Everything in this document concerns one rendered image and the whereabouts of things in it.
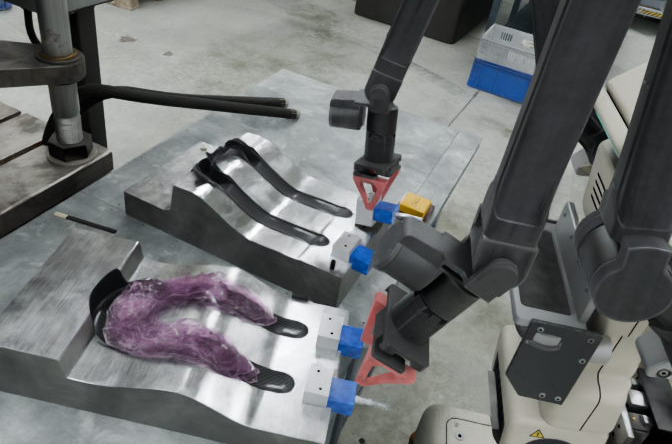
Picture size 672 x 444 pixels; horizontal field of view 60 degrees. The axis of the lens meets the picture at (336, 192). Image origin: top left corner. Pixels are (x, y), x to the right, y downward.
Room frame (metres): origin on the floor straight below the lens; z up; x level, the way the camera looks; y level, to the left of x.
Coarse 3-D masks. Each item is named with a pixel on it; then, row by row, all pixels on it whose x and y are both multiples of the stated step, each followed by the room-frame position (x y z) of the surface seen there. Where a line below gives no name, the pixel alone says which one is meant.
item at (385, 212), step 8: (368, 192) 0.97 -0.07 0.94; (360, 200) 0.93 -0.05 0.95; (368, 200) 0.93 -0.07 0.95; (360, 208) 0.93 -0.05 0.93; (376, 208) 0.92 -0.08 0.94; (384, 208) 0.92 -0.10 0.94; (392, 208) 0.93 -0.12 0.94; (360, 216) 0.92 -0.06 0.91; (368, 216) 0.92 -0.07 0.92; (376, 216) 0.92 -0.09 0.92; (384, 216) 0.91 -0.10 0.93; (392, 216) 0.91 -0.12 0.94; (400, 216) 0.92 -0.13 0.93; (416, 216) 0.91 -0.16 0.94; (368, 224) 0.91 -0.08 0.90
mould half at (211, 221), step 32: (192, 160) 1.09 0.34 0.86; (224, 160) 1.00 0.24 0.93; (288, 160) 1.09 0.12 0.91; (128, 192) 0.93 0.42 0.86; (160, 192) 0.95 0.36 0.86; (192, 192) 0.88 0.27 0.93; (256, 192) 0.95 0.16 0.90; (320, 192) 1.02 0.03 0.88; (352, 192) 1.04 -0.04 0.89; (160, 224) 0.90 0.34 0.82; (192, 224) 0.87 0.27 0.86; (224, 224) 0.85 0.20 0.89; (256, 224) 0.87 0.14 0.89; (320, 224) 0.91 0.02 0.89; (352, 224) 0.92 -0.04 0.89; (384, 224) 0.97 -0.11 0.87; (224, 256) 0.85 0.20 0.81; (256, 256) 0.82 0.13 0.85; (288, 256) 0.80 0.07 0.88; (320, 256) 0.81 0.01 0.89; (288, 288) 0.80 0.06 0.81; (320, 288) 0.77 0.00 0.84
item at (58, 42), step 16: (48, 0) 1.11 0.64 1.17; (64, 0) 1.13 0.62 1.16; (48, 16) 1.11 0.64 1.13; (64, 16) 1.13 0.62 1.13; (48, 32) 1.11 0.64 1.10; (64, 32) 1.12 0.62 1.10; (48, 48) 1.11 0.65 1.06; (64, 48) 1.12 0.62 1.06; (64, 96) 1.11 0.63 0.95; (64, 112) 1.11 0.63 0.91; (64, 128) 1.11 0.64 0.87; (80, 128) 1.14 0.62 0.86; (48, 144) 1.10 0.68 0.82; (64, 144) 1.10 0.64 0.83; (80, 144) 1.12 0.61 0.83; (64, 160) 1.09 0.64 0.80; (80, 160) 1.11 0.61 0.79
